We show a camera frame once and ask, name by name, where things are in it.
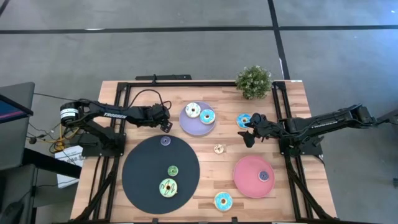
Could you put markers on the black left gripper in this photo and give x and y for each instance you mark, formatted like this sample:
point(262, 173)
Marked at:
point(160, 115)

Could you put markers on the small tan donut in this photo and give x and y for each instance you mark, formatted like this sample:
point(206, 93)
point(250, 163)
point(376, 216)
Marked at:
point(215, 149)

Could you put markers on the black round mat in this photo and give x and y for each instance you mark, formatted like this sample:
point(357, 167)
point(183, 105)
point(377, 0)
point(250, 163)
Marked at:
point(143, 180)

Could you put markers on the black desk beam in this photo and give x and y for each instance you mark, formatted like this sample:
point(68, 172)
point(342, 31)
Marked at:
point(46, 161)

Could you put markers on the black mount bar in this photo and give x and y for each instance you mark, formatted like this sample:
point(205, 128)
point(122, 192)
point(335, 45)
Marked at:
point(168, 77)

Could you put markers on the purple round plate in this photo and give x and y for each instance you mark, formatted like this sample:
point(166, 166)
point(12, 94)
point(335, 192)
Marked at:
point(192, 127)

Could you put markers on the dark rounded floor object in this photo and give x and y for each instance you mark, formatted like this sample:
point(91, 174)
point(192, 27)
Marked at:
point(11, 214)

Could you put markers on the black stand leg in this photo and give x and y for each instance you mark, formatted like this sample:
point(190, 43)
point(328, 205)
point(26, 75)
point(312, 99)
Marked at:
point(391, 116)

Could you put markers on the large blue iced donut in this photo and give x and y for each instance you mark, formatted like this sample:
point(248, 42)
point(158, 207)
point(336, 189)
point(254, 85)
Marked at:
point(241, 119)
point(217, 202)
point(202, 118)

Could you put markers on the pink round plate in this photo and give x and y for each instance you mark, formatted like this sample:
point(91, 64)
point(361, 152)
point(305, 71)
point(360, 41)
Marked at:
point(248, 183)

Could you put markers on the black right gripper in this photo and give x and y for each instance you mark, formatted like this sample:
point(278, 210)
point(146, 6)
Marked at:
point(267, 127)

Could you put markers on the large green iced donut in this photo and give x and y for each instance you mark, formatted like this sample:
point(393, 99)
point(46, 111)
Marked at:
point(162, 188)

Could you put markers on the small green potted plant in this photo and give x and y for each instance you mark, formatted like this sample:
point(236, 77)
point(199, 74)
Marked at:
point(253, 82)

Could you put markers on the white donut blue drizzle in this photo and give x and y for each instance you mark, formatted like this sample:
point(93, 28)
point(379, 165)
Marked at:
point(188, 110)

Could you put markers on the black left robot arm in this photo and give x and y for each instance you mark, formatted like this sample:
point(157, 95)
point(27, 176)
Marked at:
point(115, 115)

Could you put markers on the white printed paper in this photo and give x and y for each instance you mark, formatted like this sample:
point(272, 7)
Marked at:
point(72, 157)

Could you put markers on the monitor screen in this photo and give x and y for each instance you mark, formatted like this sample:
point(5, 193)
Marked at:
point(9, 110)

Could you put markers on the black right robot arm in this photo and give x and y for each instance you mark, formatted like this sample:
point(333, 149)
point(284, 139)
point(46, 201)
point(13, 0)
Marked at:
point(326, 119)

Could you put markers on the black aluminium rig frame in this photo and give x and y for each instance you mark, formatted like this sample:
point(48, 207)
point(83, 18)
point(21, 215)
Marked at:
point(186, 84)

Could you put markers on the small green donut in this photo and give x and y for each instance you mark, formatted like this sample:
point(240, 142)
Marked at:
point(169, 170)

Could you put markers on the small purple donut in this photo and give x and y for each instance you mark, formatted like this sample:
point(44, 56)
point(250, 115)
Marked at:
point(260, 176)
point(162, 140)

